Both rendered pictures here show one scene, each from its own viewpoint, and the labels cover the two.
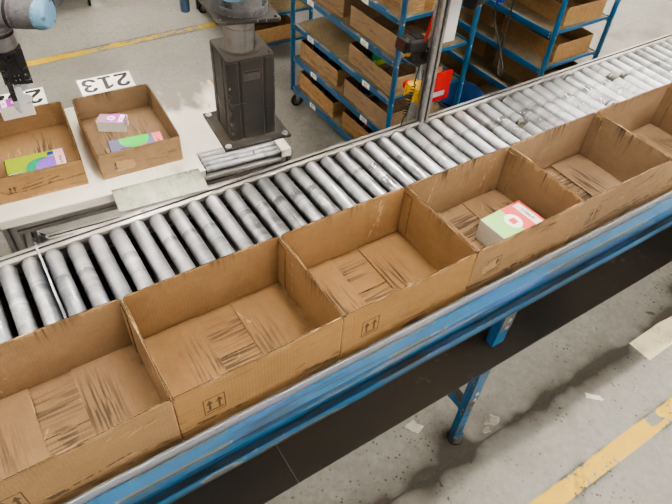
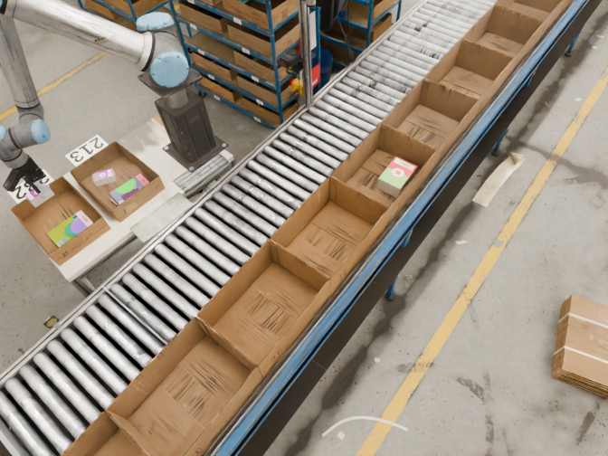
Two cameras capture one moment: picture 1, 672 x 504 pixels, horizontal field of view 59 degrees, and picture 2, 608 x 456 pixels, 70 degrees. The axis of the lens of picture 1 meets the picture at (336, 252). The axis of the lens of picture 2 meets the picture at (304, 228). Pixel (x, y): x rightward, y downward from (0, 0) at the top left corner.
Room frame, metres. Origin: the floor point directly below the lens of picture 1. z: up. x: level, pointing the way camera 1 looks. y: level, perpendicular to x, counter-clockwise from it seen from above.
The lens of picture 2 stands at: (0.11, 0.19, 2.46)
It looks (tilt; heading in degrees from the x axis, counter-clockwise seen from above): 56 degrees down; 348
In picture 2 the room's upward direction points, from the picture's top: 5 degrees counter-clockwise
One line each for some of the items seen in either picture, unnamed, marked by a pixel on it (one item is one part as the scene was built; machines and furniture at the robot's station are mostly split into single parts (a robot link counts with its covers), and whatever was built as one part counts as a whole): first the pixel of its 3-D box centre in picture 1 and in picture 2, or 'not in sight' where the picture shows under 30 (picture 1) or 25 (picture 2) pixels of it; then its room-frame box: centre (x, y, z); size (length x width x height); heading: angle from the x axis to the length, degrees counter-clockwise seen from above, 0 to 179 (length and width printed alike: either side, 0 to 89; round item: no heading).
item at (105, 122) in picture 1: (112, 123); (104, 177); (1.83, 0.86, 0.78); 0.10 x 0.06 x 0.05; 95
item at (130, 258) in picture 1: (144, 283); (183, 285); (1.11, 0.55, 0.72); 0.52 x 0.05 x 0.05; 36
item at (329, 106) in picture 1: (337, 88); (229, 78); (3.20, 0.07, 0.19); 0.40 x 0.30 x 0.10; 34
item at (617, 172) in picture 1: (581, 174); (426, 124); (1.49, -0.73, 0.97); 0.39 x 0.29 x 0.17; 126
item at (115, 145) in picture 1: (138, 148); (132, 191); (1.69, 0.73, 0.78); 0.19 x 0.14 x 0.02; 118
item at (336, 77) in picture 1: (339, 57); (224, 56); (3.21, 0.07, 0.39); 0.40 x 0.30 x 0.10; 36
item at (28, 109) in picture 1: (17, 107); (39, 194); (1.66, 1.10, 0.92); 0.10 x 0.06 x 0.05; 122
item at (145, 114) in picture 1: (126, 128); (118, 179); (1.77, 0.79, 0.80); 0.38 x 0.28 x 0.10; 32
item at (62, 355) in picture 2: not in sight; (87, 380); (0.81, 0.97, 0.72); 0.52 x 0.05 x 0.05; 36
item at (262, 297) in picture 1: (234, 330); (266, 306); (0.80, 0.21, 0.96); 0.39 x 0.29 x 0.17; 126
